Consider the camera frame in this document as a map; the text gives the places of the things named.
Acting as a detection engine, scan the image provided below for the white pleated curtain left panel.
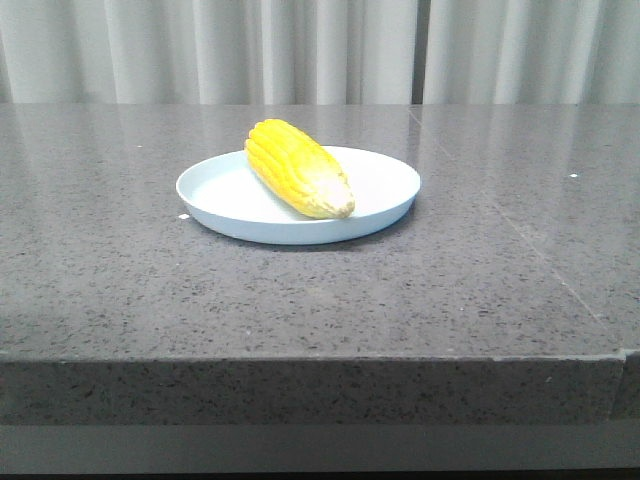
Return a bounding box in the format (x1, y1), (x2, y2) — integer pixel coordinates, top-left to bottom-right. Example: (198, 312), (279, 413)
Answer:
(1, 1), (426, 105)

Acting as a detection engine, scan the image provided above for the light blue round plate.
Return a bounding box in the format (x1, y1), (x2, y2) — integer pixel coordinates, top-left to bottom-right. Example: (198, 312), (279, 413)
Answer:
(176, 146), (421, 245)

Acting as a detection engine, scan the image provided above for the yellow corn cob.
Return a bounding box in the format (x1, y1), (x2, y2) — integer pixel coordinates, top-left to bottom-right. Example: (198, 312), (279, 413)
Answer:
(244, 119), (355, 220)

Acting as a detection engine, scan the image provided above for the white pleated curtain panel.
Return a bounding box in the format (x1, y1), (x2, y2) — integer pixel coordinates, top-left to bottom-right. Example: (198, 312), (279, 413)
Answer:
(422, 1), (639, 105)
(1, 1), (426, 105)

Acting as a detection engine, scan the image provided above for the white pleated curtain right panel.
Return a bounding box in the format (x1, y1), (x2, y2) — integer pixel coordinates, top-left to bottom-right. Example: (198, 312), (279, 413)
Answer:
(422, 1), (639, 105)

